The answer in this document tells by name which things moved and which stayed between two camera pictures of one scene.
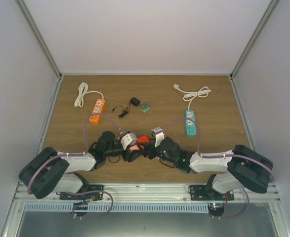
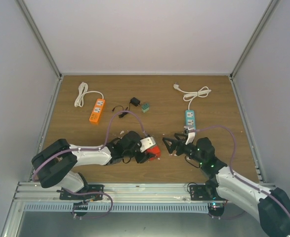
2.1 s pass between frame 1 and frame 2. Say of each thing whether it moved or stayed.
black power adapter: stayed
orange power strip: stayed
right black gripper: moved
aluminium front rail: stayed
